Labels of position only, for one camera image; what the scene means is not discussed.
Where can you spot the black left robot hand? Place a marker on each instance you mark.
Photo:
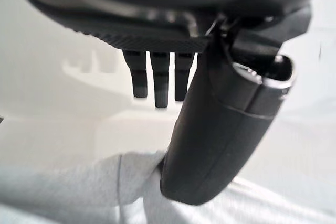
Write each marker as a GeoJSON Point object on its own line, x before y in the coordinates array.
{"type": "Point", "coordinates": [210, 134]}

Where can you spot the light grey garment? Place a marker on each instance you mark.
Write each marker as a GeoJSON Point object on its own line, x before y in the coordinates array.
{"type": "Point", "coordinates": [78, 192]}

